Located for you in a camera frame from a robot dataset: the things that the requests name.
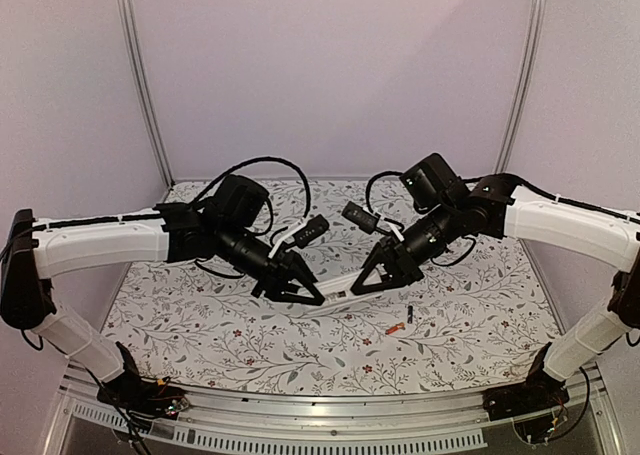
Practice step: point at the left metal frame post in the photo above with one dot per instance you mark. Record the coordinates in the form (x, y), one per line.
(140, 79)

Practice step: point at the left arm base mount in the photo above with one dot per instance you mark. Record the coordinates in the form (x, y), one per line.
(131, 392)

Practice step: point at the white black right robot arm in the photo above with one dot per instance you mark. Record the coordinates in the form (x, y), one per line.
(505, 205)

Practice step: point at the metal frame post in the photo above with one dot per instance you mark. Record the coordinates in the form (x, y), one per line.
(140, 79)
(525, 73)

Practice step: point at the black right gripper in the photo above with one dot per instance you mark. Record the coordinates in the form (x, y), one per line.
(395, 261)

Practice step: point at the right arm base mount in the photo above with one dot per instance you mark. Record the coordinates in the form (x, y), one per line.
(538, 392)

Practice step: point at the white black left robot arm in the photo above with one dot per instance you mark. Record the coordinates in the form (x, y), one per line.
(215, 226)

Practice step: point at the aluminium front rail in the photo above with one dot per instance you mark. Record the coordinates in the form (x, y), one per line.
(228, 422)

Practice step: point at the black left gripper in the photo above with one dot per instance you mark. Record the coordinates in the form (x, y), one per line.
(285, 268)

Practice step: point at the orange battery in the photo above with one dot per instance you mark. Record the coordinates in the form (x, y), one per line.
(395, 328)

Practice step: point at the right metal frame post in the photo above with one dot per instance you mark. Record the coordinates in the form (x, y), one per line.
(525, 73)

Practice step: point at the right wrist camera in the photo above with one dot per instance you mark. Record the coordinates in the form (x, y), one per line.
(373, 223)

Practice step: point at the white remote control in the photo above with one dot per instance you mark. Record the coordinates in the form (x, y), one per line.
(337, 295)

